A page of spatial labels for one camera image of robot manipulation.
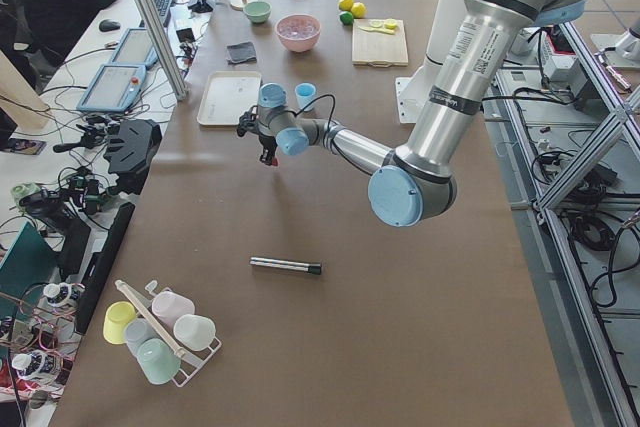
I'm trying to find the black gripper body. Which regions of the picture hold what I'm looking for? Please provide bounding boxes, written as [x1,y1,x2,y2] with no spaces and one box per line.
[236,106,277,160]

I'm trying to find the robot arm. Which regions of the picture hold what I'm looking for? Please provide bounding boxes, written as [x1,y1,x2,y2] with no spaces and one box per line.
[590,20,639,70]
[237,0,585,227]

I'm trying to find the light blue cup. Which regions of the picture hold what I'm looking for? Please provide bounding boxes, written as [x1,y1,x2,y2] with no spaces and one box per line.
[294,82,317,112]

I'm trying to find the ice cubes pile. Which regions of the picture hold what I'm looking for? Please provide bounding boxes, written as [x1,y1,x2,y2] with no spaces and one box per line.
[277,17,318,41]

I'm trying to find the pink cup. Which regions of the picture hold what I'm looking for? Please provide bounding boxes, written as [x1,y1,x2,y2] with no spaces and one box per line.
[151,290,195,330]

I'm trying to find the white cup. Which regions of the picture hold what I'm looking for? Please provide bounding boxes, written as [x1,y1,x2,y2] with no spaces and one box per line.
[173,314,216,351]

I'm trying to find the grey cup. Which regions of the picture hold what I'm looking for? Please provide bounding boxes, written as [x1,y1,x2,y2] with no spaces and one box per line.
[123,317,155,357]

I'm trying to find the yellow cup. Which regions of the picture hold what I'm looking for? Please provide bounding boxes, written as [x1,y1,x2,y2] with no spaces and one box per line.
[103,301,137,345]

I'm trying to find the green cup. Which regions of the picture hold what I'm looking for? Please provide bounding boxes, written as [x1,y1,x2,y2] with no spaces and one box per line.
[136,338,181,385]

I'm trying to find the cream rabbit tray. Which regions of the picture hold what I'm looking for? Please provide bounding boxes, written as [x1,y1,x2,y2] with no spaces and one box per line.
[196,71,262,127]

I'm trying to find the grey folded cloth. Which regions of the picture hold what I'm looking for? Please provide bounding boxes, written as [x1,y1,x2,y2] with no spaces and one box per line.
[226,41,257,65]

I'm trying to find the pink bowl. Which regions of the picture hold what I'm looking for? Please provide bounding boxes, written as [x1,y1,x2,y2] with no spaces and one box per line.
[276,14,321,53]

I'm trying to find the green bowl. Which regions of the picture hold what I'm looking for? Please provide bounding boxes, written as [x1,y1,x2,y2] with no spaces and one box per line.
[243,0,271,24]

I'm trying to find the steel muddler black tip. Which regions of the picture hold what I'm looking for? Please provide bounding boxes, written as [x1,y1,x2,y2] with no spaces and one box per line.
[249,257,322,275]

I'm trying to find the blue teach pendant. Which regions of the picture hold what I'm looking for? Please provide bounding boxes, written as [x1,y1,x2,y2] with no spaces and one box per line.
[110,27,158,68]
[76,63,147,113]

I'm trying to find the wooden cutting board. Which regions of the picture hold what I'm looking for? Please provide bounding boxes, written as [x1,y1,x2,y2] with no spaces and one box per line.
[352,19,409,67]

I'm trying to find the green lime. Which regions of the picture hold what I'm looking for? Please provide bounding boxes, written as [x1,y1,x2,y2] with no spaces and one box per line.
[339,11,354,26]

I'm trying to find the yellow lemon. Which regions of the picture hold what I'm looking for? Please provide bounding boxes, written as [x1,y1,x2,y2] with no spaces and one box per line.
[350,2,367,19]
[338,0,355,11]

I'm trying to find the yellow plastic knife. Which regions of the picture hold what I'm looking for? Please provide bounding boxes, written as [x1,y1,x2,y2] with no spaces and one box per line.
[356,24,396,35]

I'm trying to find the lemon half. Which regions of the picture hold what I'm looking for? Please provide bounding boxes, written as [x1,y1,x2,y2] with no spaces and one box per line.
[383,18,398,31]

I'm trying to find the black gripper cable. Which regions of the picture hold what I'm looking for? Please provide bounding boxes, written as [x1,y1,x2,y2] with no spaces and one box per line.
[292,93,339,128]

